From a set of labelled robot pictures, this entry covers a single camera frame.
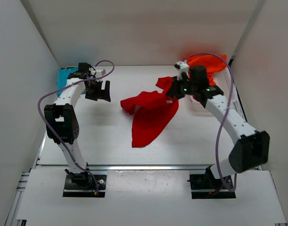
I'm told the teal t shirt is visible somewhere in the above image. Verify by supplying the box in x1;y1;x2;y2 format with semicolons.
57;67;78;90

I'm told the red t shirt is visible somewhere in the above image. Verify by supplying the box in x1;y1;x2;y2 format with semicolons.
120;77;179;148

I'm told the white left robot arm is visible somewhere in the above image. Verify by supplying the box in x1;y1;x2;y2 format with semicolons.
41;63;111;177

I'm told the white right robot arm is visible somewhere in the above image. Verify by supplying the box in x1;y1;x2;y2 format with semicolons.
166;61;270;179

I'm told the orange t shirt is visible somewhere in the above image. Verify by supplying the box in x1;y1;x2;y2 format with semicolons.
183;54;226;86

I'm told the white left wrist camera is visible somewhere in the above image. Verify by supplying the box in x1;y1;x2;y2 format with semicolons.
92;69;106;77

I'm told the white wire rack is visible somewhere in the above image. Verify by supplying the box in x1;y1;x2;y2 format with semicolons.
191;67;243;118

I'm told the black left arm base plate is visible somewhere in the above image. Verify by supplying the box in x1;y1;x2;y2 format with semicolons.
63;173;107;198

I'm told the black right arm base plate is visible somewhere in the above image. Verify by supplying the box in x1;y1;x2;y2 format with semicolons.
187;174;236;199

